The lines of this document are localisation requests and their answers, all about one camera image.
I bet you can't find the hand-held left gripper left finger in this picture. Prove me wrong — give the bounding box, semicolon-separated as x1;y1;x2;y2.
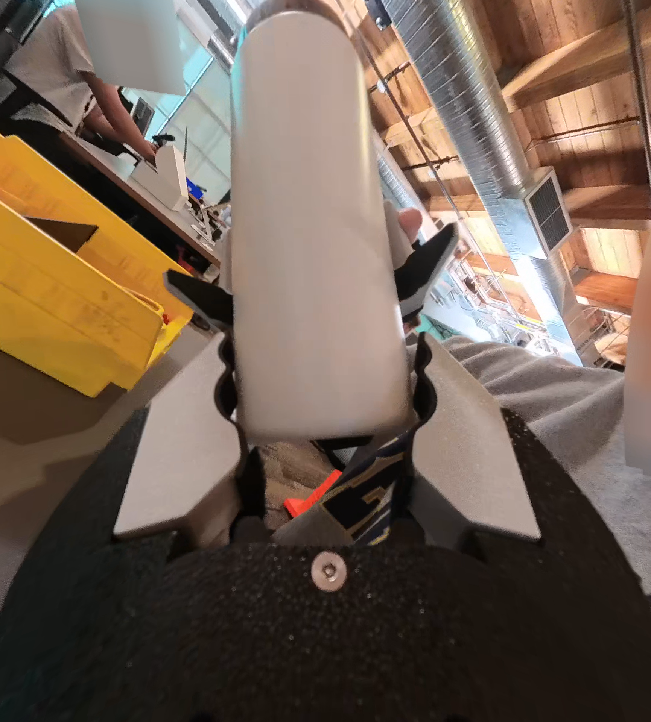
114;333;270;552

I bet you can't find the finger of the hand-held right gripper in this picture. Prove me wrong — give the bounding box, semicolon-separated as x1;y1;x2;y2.
383;200;459;320
164;270;235;331

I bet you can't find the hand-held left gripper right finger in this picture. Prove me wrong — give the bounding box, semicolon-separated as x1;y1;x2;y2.
393;333;541;552

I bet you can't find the white bottle black cap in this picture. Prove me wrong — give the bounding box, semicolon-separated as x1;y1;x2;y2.
227;0;417;444

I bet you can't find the yellow plastic bin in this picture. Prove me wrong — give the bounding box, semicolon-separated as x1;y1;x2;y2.
0;99;193;339
0;223;182;370
0;265;165;399

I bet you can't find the person's right forearm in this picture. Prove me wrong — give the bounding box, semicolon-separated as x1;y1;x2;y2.
441;335;651;616

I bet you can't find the orange plastic object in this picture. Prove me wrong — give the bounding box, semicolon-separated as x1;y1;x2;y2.
283;470;342;517

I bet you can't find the person's right hand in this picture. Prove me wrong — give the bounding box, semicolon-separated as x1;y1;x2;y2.
396;208;424;243

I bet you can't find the white box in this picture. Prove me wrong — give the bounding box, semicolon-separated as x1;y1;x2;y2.
131;144;189;213

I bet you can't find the wooden table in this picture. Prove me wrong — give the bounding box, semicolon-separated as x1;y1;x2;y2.
57;130;225;269

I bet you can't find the black duct grille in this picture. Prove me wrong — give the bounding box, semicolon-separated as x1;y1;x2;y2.
523;168;576;258

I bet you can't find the large silver air duct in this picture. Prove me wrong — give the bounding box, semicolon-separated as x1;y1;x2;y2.
382;0;586;363

